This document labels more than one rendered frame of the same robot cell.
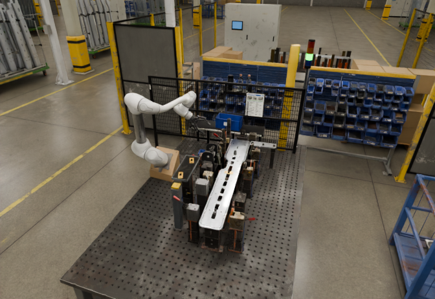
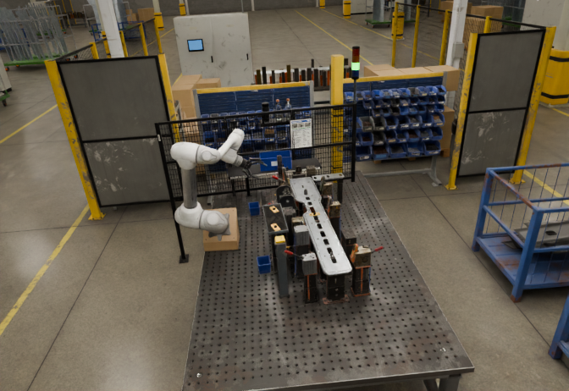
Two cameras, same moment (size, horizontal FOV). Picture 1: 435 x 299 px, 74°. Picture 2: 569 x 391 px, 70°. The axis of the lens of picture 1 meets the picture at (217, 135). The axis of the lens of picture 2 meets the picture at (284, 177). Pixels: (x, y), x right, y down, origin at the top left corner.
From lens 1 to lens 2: 1.07 m
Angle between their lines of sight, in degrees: 18
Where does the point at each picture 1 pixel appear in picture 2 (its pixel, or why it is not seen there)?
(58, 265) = not seen: outside the picture
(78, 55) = not seen: outside the picture
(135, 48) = (98, 91)
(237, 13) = (192, 29)
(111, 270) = (239, 363)
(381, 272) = (480, 279)
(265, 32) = (235, 49)
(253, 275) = (395, 310)
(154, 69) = (133, 117)
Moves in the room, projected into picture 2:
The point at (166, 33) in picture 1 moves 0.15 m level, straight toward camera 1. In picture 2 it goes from (145, 64) to (148, 67)
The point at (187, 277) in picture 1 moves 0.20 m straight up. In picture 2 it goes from (331, 337) to (331, 312)
